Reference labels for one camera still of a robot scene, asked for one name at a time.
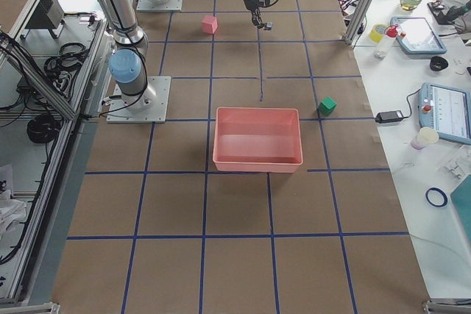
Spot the yellow tape roll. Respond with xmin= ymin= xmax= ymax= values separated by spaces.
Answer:
xmin=369 ymin=24 xmax=388 ymax=43

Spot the black bowl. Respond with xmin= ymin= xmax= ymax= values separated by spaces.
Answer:
xmin=429 ymin=56 xmax=449 ymax=72

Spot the white paper cup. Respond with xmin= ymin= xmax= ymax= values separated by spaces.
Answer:
xmin=410 ymin=126 xmax=439 ymax=150

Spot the teach pendant far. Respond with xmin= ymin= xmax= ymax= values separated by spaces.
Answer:
xmin=390 ymin=16 xmax=447 ymax=56

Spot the teach pendant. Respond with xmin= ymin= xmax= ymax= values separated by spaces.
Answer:
xmin=390 ymin=16 xmax=447 ymax=56
xmin=418 ymin=82 xmax=470 ymax=145

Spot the white plastic bottle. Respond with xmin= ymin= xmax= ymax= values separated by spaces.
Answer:
xmin=374 ymin=24 xmax=398 ymax=60

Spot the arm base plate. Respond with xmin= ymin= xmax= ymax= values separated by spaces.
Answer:
xmin=106 ymin=76 xmax=171 ymax=124
xmin=137 ymin=0 xmax=183 ymax=13

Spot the teach pendant near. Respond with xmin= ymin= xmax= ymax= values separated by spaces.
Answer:
xmin=418 ymin=82 xmax=470 ymax=145

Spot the green foam cube by tray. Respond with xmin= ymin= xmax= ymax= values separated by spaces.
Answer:
xmin=317 ymin=96 xmax=337 ymax=116

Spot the pink foam cube centre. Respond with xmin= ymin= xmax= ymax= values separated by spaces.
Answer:
xmin=201 ymin=15 xmax=218 ymax=35

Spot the aluminium frame post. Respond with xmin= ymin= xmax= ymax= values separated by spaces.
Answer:
xmin=344 ymin=0 xmax=391 ymax=46

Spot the pink plastic tray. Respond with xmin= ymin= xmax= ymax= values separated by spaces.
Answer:
xmin=213 ymin=107 xmax=303 ymax=173

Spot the blue tape ring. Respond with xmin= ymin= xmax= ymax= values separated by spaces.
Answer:
xmin=425 ymin=188 xmax=448 ymax=207

